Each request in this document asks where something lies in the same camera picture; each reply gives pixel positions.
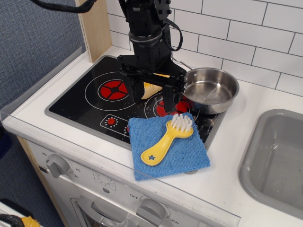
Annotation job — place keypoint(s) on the stainless steel pan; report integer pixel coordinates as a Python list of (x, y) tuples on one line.
[(208, 90)]

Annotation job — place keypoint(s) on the white toy oven front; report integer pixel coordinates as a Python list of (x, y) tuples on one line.
[(87, 198)]

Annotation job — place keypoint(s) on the grey sink basin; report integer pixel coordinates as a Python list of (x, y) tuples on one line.
[(272, 168)]

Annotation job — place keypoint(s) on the grey oven knob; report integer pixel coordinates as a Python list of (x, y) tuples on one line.
[(151, 211), (57, 165)]

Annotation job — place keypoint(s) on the yellow dish brush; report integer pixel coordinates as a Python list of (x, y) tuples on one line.
[(180, 127)]

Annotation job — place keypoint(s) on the blue microfibre cloth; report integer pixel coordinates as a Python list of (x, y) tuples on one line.
[(184, 155)]

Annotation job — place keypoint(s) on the grey left oven knob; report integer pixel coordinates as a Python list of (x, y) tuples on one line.
[(57, 165)]

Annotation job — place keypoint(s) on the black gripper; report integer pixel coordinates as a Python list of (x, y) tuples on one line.
[(152, 63)]

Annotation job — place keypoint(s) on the toy bread loaf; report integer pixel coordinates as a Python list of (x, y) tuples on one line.
[(149, 90)]

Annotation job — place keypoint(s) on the black toy stovetop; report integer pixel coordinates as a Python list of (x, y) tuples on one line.
[(98, 103)]

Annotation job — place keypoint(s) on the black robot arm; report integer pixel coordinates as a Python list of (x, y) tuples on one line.
[(148, 17)]

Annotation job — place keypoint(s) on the grey right oven knob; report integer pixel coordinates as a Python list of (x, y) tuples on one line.
[(151, 211)]

